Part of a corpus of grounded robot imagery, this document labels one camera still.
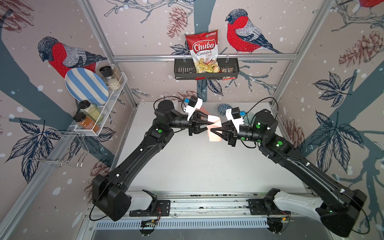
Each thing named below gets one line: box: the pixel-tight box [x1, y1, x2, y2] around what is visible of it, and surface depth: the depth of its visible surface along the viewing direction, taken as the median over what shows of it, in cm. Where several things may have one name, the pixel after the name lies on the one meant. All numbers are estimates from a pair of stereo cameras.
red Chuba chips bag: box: [185, 29, 222, 80], surface depth 83 cm
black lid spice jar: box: [99, 65, 122, 91], surface depth 83 cm
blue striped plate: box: [64, 67, 110, 106], surface depth 73 cm
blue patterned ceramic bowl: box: [217, 103, 233, 116], surface depth 116 cm
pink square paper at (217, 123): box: [206, 115, 223, 142], surface depth 58 cm
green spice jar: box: [78, 100, 104, 123], surface depth 67 cm
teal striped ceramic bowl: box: [243, 112, 256, 126], surface depth 52 cm
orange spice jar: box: [73, 112, 101, 134], surface depth 63 cm
